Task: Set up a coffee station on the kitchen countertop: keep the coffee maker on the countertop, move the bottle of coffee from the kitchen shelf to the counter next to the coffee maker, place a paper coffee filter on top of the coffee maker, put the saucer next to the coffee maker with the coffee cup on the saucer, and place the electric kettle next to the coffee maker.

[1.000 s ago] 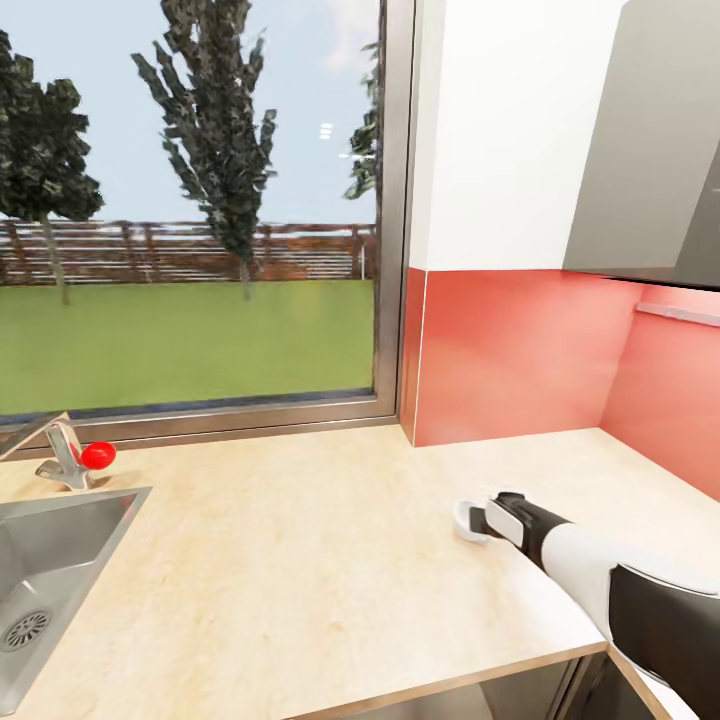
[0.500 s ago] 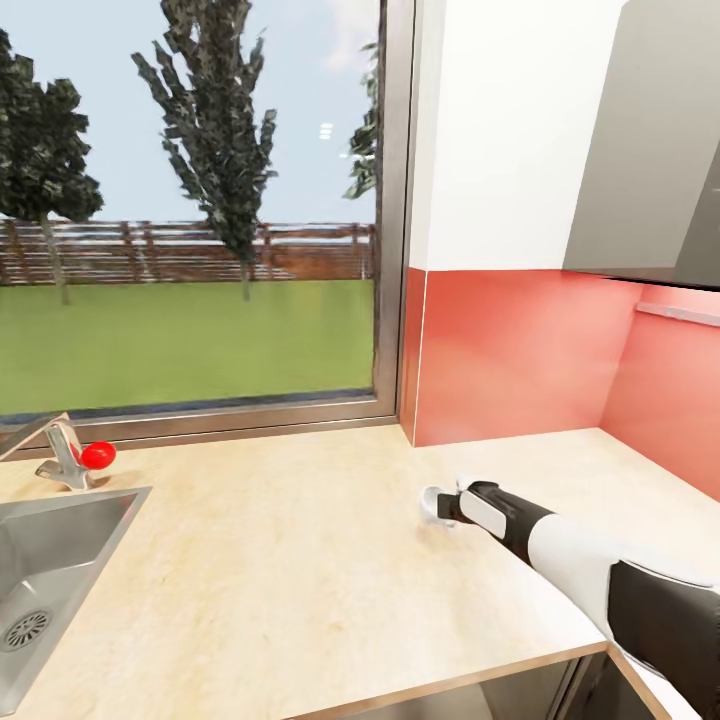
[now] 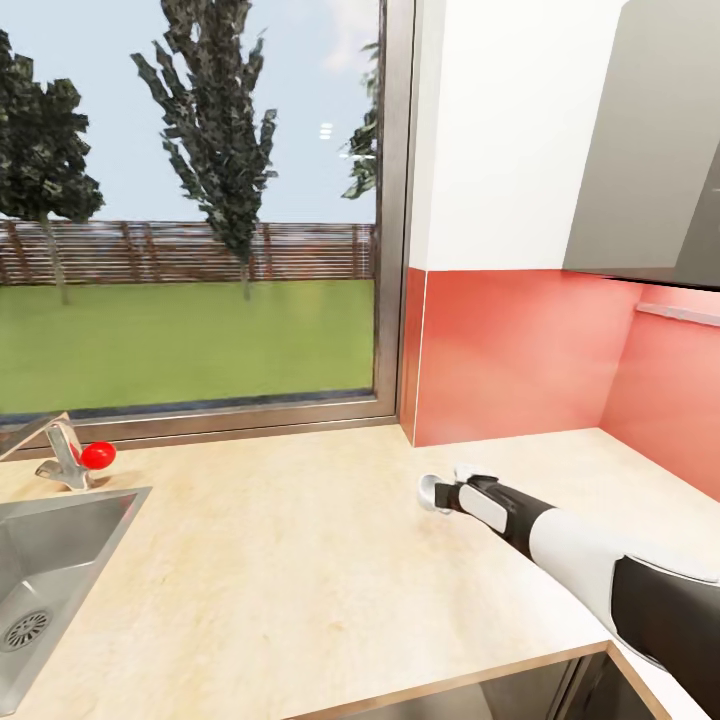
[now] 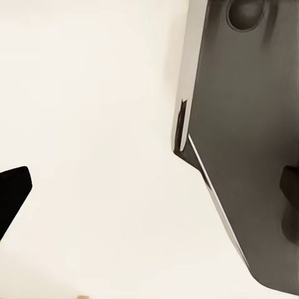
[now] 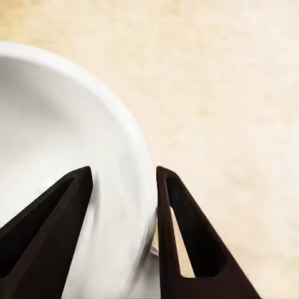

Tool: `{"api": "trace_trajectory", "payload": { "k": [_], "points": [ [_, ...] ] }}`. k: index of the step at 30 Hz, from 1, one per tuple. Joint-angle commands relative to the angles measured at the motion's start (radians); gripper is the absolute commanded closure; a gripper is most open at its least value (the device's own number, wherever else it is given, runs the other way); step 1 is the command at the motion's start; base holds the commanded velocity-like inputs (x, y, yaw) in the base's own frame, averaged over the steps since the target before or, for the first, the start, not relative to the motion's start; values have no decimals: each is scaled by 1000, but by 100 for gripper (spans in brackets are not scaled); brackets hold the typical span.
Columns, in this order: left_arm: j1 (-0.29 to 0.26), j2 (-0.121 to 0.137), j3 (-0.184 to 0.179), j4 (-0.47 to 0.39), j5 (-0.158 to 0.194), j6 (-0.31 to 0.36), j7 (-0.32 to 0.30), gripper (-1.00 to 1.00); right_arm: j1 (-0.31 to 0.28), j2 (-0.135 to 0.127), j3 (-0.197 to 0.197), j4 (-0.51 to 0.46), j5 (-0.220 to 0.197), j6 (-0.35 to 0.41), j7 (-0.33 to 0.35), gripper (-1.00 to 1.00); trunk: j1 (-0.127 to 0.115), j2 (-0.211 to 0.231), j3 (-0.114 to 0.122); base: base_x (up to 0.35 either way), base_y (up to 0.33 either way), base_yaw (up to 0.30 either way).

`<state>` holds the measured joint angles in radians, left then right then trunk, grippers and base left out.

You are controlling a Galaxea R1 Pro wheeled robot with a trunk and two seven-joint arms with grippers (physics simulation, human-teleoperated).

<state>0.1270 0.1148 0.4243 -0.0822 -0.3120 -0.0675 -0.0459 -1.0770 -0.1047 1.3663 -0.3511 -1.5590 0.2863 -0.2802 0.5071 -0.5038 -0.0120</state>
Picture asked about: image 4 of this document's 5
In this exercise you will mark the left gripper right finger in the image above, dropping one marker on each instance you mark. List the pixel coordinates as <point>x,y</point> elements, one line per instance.
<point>289,184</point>

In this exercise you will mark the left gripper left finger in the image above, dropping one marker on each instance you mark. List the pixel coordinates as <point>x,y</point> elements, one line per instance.
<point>15,186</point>

